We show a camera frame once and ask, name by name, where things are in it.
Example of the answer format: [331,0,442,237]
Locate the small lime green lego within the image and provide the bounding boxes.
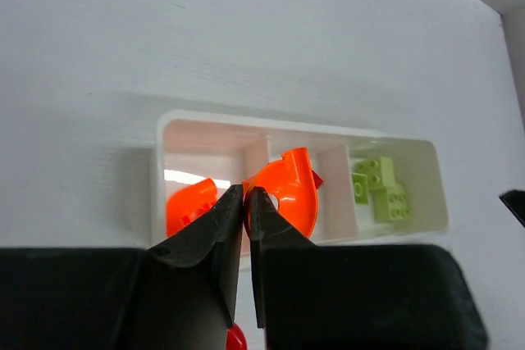
[351,173,369,205]

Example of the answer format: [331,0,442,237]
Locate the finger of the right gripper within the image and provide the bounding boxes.
[499,189,525,227]

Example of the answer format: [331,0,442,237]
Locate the red slope lego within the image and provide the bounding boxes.
[312,170,323,189]

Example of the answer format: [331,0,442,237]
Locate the orange round lego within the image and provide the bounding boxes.
[242,147,319,238]
[166,178,217,237]

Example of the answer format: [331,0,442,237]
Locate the large lime green lego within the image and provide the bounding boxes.
[372,184,411,223]

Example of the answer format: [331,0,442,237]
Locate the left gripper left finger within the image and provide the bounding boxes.
[1,185,244,349]

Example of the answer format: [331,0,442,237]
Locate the white three-compartment tray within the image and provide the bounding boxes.
[151,110,450,246]

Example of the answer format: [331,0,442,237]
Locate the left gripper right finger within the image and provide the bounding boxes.
[247,188,489,349]

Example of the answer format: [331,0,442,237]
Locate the lime green tall lego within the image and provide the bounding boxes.
[353,157,395,191]

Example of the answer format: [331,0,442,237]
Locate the dark red lego cluster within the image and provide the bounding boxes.
[226,324,248,350]

